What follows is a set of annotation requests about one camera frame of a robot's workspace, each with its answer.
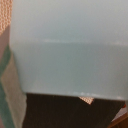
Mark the foam-padded gripper finger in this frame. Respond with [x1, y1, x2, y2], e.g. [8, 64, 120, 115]
[0, 27, 27, 128]

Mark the light blue milk carton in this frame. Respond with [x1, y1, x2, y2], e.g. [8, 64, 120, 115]
[10, 0, 128, 100]

